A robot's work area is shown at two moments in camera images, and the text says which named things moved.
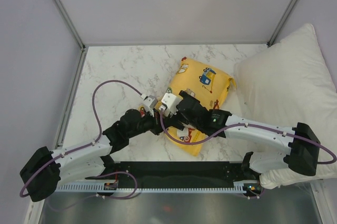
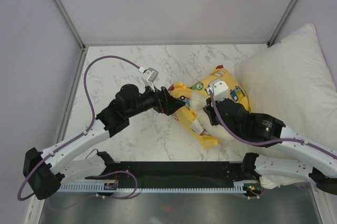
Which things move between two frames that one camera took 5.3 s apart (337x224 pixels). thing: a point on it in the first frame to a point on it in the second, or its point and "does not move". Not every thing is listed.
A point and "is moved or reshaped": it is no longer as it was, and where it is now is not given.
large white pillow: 290,83 does not move
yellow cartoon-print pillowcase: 210,86 is moved or reshaped
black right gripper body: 197,126 to 207,107
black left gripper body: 147,123 to 147,101
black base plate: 175,173 does not move
